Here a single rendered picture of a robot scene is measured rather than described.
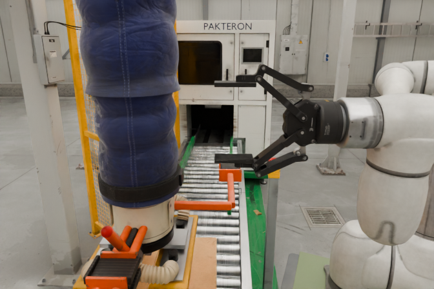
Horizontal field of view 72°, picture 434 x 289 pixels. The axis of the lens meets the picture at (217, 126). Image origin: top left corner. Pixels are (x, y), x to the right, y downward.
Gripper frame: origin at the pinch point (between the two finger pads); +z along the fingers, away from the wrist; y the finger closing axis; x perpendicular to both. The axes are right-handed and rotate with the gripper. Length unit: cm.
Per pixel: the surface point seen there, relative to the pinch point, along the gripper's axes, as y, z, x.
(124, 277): 31.6, 19.0, -1.9
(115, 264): 32.8, 22.7, 3.0
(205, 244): 64, 6, 51
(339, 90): 45, -152, 338
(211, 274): 64, 3, 36
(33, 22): -26, 113, 137
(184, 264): 45.0, 9.9, 17.8
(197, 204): 33.4, 6.9, 30.1
